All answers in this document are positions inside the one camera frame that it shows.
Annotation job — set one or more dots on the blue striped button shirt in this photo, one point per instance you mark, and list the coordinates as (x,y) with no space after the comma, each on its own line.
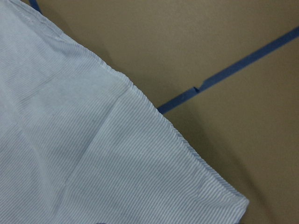
(81,144)

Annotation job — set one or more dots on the brown table cover mat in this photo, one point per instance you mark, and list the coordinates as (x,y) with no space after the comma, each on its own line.
(245,127)

